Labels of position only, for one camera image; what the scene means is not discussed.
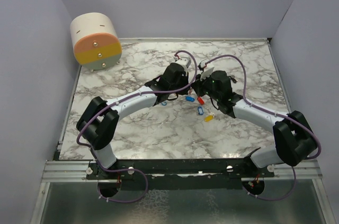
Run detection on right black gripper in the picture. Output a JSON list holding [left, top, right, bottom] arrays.
[[191, 71, 221, 102]]

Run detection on blue framed key tag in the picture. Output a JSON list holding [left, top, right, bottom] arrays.
[[198, 106, 204, 115]]

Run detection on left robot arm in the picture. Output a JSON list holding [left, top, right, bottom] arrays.
[[76, 58, 191, 179]]

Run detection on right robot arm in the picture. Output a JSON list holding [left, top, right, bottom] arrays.
[[192, 70, 317, 177]]

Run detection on blue solid key tag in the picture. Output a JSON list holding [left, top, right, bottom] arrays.
[[185, 96, 195, 102]]

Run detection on yellow solid key tag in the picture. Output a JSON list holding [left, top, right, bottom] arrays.
[[204, 113, 215, 122]]

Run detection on pastel three-drawer cylinder box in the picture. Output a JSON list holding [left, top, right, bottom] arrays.
[[70, 12, 122, 70]]

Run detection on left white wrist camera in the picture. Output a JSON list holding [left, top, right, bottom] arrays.
[[175, 57, 191, 72]]

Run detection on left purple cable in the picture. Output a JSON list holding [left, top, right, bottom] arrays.
[[76, 50, 198, 204]]

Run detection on purple cable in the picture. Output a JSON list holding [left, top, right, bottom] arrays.
[[203, 55, 323, 200], [76, 50, 198, 204]]

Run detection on black mounting rail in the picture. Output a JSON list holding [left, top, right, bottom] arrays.
[[86, 158, 274, 190]]

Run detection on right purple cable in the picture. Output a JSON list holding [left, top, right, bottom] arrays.
[[203, 55, 323, 200]]

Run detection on aluminium extrusion frame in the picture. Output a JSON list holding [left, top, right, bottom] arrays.
[[41, 161, 90, 183]]

